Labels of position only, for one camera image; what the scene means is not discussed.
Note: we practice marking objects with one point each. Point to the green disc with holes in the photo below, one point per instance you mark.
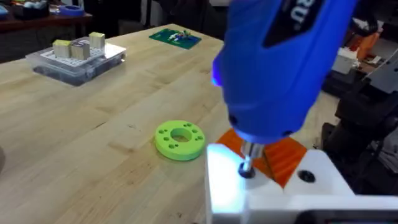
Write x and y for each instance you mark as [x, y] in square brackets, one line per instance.
[180, 146]

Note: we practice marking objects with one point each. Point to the dark wooden side table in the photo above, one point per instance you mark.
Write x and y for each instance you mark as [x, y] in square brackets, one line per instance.
[43, 22]

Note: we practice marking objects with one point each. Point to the green board with toy blocks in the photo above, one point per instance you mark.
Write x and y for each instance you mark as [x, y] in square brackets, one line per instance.
[174, 39]

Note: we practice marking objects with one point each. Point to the clear plastic box with blocks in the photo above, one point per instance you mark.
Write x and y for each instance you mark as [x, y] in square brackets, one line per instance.
[74, 62]

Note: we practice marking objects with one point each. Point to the white box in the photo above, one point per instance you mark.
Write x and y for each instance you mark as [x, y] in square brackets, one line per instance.
[343, 60]

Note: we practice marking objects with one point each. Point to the white orange left gripper left finger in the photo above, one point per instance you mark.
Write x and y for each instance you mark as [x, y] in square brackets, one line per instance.
[224, 180]

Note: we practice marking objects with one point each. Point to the blue tape roll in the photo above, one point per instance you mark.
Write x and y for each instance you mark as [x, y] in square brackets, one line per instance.
[72, 11]

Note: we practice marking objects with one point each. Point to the white orange left gripper right finger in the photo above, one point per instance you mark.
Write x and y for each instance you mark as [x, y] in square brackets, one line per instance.
[314, 186]

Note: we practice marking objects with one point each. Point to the blue electric screwdriver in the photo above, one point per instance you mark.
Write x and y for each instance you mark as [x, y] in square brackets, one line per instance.
[273, 77]

